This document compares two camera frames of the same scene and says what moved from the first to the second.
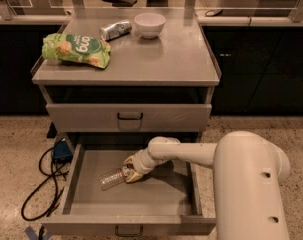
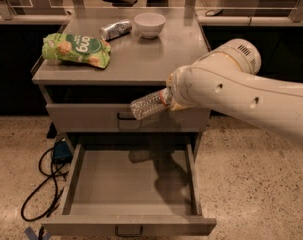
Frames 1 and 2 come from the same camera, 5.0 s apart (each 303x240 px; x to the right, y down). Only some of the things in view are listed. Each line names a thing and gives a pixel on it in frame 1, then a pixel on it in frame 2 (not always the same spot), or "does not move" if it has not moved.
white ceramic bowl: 149,24 does not move
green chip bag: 77,48 does not move
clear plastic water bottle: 111,178 to 150,104
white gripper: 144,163 to 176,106
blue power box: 62,152 does not move
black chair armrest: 118,0 does not move
